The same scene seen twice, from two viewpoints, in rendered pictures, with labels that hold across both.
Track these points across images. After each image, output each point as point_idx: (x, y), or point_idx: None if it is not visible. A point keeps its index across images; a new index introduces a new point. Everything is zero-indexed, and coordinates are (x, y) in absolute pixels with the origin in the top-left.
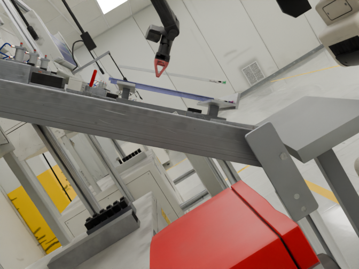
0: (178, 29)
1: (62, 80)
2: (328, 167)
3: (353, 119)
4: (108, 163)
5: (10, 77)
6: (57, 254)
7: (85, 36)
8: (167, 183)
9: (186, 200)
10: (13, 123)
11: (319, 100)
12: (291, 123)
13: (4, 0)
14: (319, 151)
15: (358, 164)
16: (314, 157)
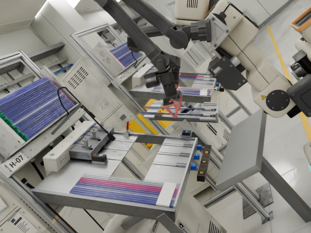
0: (178, 65)
1: (104, 158)
2: (261, 170)
3: (240, 173)
4: (163, 132)
5: (84, 157)
6: (124, 219)
7: (109, 136)
8: (205, 135)
9: (217, 149)
10: (106, 114)
11: (257, 127)
12: (235, 146)
13: (81, 46)
14: (227, 187)
15: (304, 149)
16: (224, 189)
